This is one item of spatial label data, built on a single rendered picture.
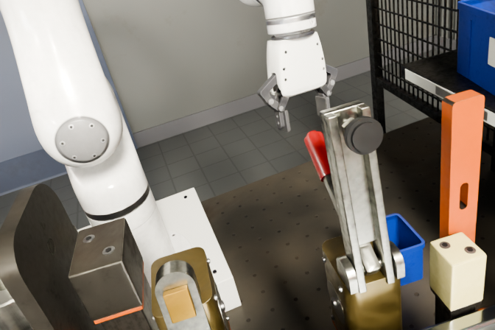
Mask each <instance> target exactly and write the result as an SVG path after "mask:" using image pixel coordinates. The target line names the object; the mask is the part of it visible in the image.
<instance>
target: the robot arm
mask: <svg viewBox="0 0 495 330"><path fill-rule="evenodd" d="M240 1H241V2H242V3H244V4H246V5H248V6H251V7H262V6H263V7H264V14H265V18H266V24H267V33H268V35H274V36H272V37H271V40H270V41H267V77H268V80H267V81H266V82H265V83H264V85H263V86H262V87H261V88H260V89H259V90H258V91H257V94H258V95H259V96H260V98H261V99H262V100H263V101H264V104H266V105H267V106H269V107H270V108H271V109H272V110H274V113H275V121H276V125H277V127H278V129H279V130H281V131H284V132H286V133H288V132H290V131H291V129H290V123H289V114H288V111H287V110H284V109H285V107H286V104H287V101H288V99H289V98H290V97H291V96H296V95H299V94H302V93H306V92H308V91H312V90H315V91H316V92H317V94H318V95H317V96H316V97H315V100H316V106H317V114H318V116H320V112H321V111H322V110H326V109H329V108H330V104H329V96H331V90H332V88H333V86H334V84H335V81H334V80H335V79H336V76H337V69H336V68H334V67H331V66H329V65H326V64H325V60H324V56H323V50H322V46H321V43H320V39H319V36H318V34H317V32H315V30H314V29H311V28H312V27H316V26H317V24H316V17H315V6H314V0H240ZM0 10H1V14H2V16H3V19H4V22H5V24H6V27H7V31H8V34H9V36H10V41H11V44H12V46H13V51H14V54H15V59H16V63H17V66H18V70H19V74H20V77H21V82H22V85H23V88H24V93H25V97H26V99H27V104H28V108H29V113H30V116H31V120H32V125H33V127H34V130H35V134H36V136H37V137H38V140H39V142H40V143H41V145H42V147H43V148H44V150H45V151H46V152H47V153H48V154H49V155H50V156H51V157H52V158H53V159H55V160H56V161H58V162H60V163H62V164H65V166H66V170H67V173H68V175H69V179H70V181H71V185H72V187H73V189H74V192H75V194H76V196H77V199H78V200H79V202H80V205H81V206H82V209H83V211H84V212H85V215H86V216H87V218H88V221H89V222H90V224H91V226H92V227H94V226H96V225H101V224H103V223H106V222H110V221H114V220H117V219H121V218H123V217H124V218H125V219H126V220H127V223H128V225H129V227H130V230H131V232H132V234H133V237H134V239H135V241H136V244H137V245H138V249H139V250H140V252H141V255H142V257H143V261H144V274H145V276H146V277H147V280H148V282H149V284H150V287H151V265H152V263H153V262H154V261H155V260H157V259H159V258H161V257H164V256H168V255H171V254H173V253H178V252H181V251H183V250H188V249H190V248H192V246H191V244H190V243H189V241H188V239H187V238H186V237H185V236H183V235H182V234H179V233H178V232H175V231H169V230H167V229H166V227H165V225H164V221H163V220H162V217H161V214H160V212H159V210H158V207H157V204H156V202H155V198H154V197H153V194H152V191H151V188H150V185H149V184H148V181H147V178H146V176H145V174H144V170H143V168H142V166H141V162H140V160H139V158H138V155H137V152H136V149H135V147H134V144H133V141H132V139H131V137H130V133H129V131H128V129H127V125H126V123H125V121H124V117H123V115H122V112H121V109H120V107H119V103H118V102H117V99H116V96H115V93H114V92H113V89H112V87H111V85H110V83H109V82H108V80H107V78H106V77H105V75H104V73H103V70H102V67H101V65H100V62H99V59H98V57H97V54H96V51H95V48H94V45H93V43H92V40H91V36H90V34H89V31H88V28H87V26H86V23H85V19H84V17H83V12H82V10H81V7H80V3H79V1H78V0H0ZM326 74H327V76H326ZM269 92H270V93H271V94H272V95H275V96H274V98H273V99H272V98H271V96H270V94H269Z"/></svg>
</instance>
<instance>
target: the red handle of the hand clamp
mask: <svg viewBox="0 0 495 330"><path fill-rule="evenodd" d="M304 143H305V145H306V148H307V149H308V151H309V154H310V156H311V159H312V161H313V164H314V165H315V169H316V170H317V173H318V175H319V178H320V180H321V181H322V182H324V183H325V186H326V188H327V191H328V193H329V196H330V198H331V201H332V202H333V204H334V207H335V209H336V212H337V204H336V200H335V196H334V189H333V184H332V180H331V173H330V169H329V161H328V157H327V152H326V145H325V141H324V137H323V133H322V132H317V131H316V130H313V131H310V132H309V133H307V134H306V138H305V139H304ZM337 214H338V212H337ZM359 249H360V253H361V257H362V266H363V270H364V274H365V275H373V274H375V273H377V272H379V271H380V270H381V267H382V261H381V259H380V258H379V257H378V256H377V257H376V254H375V253H374V250H373V248H372V246H371V243H370V242H368V243H365V244H363V245H360V246H359Z"/></svg>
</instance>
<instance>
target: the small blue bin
mask: <svg viewBox="0 0 495 330"><path fill-rule="evenodd" d="M386 220H387V230H388V236H389V241H392V242H393V243H394V244H395V245H396V246H397V248H398V249H399V250H400V252H401V254H402V256H403V259H404V264H405V277H403V278H400V280H401V286H403V285H405V284H409V283H412V282H414V281H418V280H421V279H422V278H423V248H424V247H425V241H424V240H423V239H422V238H421V237H420V235H419V234H418V233H417V232H416V231H415V230H414V229H413V228H412V227H411V225H410V224H409V223H408V222H407V221H406V220H405V219H404V218H403V217H402V216H401V215H400V214H397V213H395V214H390V215H387V216H386Z"/></svg>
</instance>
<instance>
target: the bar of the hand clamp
mask: <svg viewBox="0 0 495 330"><path fill-rule="evenodd" d="M320 121H321V125H322V129H323V137H324V141H325V145H326V152H327V157H328V161H329V169H330V173H331V180H332V184H333V189H334V196H335V200H336V204H337V212H338V216H339V221H340V227H341V232H342V236H343V244H344V248H345V255H346V256H347V257H348V259H349V261H350V262H351V264H352V266H353V268H354V271H355V273H356V275H357V281H358V288H359V293H360V294H361V293H364V292H367V287H366V283H365V274H364V270H363V266H362V257H361V253H360V249H359V246H360V245H363V244H365V243H368V242H373V248H374V253H375V254H376V257H377V256H378V257H379V258H380V259H381V261H382V267H381V271H382V273H383V275H384V276H385V278H386V282H387V283H388V284H392V283H394V282H395V276H394V271H393V261H392V256H391V251H390V241H389V236H388V230H387V220H386V215H385V205H384V200H383V194H382V185H381V179H380V174H379V165H378V159H377V154H376V149H377V148H378V147H379V145H380V144H381V143H382V139H383V129H382V126H381V124H380V123H379V122H378V121H376V120H375V119H373V118H371V108H370V106H368V105H366V104H364V103H363V102H360V101H358V100H357V101H354V102H349V103H347V104H344V105H339V106H337V107H333V108H329V109H326V110H322V111H321V112H320Z"/></svg>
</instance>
